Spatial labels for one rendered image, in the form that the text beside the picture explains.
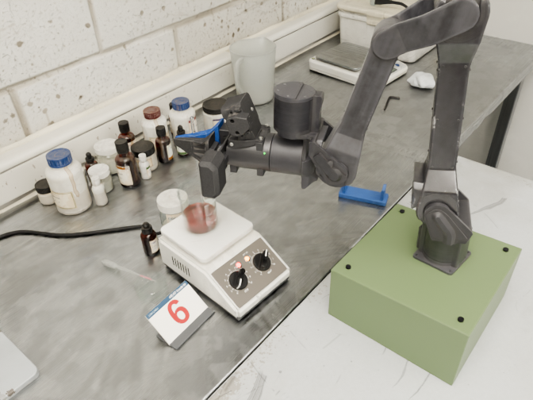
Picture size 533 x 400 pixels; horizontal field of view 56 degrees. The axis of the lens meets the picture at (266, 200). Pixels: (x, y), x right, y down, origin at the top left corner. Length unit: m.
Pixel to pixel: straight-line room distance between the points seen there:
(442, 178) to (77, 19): 0.84
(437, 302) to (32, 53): 0.90
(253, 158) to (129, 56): 0.65
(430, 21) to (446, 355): 0.44
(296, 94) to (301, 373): 0.40
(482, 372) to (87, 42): 1.00
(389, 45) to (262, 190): 0.55
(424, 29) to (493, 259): 0.38
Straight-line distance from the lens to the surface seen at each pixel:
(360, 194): 1.07
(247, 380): 0.77
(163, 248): 0.89
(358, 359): 0.80
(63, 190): 1.08
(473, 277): 0.79
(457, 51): 0.63
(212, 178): 0.68
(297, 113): 0.67
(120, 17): 1.27
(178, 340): 0.82
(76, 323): 0.90
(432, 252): 0.78
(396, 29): 0.62
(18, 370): 0.86
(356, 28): 1.76
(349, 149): 0.68
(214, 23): 1.47
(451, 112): 0.66
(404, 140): 1.29
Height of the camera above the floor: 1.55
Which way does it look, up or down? 38 degrees down
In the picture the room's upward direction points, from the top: 2 degrees counter-clockwise
